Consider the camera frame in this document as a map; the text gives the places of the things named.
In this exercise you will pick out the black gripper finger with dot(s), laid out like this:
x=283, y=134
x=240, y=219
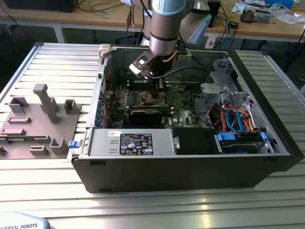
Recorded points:
x=159, y=91

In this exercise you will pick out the silver CPU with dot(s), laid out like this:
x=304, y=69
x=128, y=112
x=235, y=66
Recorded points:
x=149, y=98

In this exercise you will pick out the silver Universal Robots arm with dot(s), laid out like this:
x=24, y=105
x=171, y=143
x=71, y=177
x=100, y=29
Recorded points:
x=164, y=31

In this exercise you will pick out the black RAM slot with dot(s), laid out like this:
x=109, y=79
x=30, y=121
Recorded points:
x=146, y=87
x=146, y=84

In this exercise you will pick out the metal locking lever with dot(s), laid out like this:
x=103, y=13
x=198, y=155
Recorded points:
x=140, y=88

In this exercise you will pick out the CPU socket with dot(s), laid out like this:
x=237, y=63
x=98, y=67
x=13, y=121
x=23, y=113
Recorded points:
x=143, y=102

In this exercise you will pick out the CPU cooler heatsink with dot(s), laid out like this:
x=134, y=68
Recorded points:
x=247, y=16

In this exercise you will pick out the black graphics card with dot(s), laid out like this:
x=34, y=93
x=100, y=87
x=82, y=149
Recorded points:
x=145, y=117

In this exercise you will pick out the green motherboard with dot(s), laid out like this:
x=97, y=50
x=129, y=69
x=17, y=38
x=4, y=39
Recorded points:
x=184, y=112

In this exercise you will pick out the grey metal drive cage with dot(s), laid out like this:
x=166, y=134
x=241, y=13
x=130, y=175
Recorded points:
x=209, y=91

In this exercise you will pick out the grey case latch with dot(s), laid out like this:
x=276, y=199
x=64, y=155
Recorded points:
x=104, y=50

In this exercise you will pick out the blue expansion card retainer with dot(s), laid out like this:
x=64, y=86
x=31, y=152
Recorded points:
x=98, y=112

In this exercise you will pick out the grey power supply unit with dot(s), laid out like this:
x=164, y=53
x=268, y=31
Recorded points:
x=102, y=143

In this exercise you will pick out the blue disk carrier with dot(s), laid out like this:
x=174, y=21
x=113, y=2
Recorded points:
x=226, y=138

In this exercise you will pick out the black PC case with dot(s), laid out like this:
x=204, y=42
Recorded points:
x=166, y=174

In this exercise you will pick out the small black box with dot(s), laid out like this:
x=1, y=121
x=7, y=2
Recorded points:
x=234, y=24

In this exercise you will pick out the silver hard disk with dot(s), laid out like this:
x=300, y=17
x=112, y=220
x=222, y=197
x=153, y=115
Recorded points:
x=238, y=146

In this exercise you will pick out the blue case latch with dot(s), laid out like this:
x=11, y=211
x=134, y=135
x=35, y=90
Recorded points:
x=73, y=144

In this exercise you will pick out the wooden desk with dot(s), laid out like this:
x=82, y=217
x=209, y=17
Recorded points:
x=71, y=17
x=262, y=29

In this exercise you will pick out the grey electronic device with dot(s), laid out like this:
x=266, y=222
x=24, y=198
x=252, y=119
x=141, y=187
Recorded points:
x=262, y=17

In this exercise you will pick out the grey parts rack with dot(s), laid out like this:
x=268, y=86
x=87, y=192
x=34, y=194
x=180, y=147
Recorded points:
x=35, y=124

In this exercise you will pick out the white paper sheets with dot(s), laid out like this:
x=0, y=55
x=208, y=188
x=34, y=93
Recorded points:
x=289, y=19

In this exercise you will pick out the blue cardboard box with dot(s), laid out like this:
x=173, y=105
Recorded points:
x=282, y=3

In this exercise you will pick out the pale blue teach pendant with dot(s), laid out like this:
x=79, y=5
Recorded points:
x=21, y=221

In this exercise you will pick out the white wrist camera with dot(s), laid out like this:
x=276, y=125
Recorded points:
x=141, y=61

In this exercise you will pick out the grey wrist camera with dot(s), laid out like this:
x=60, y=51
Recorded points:
x=184, y=57

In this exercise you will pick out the grey metal case bracket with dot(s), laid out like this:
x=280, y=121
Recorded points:
x=222, y=68

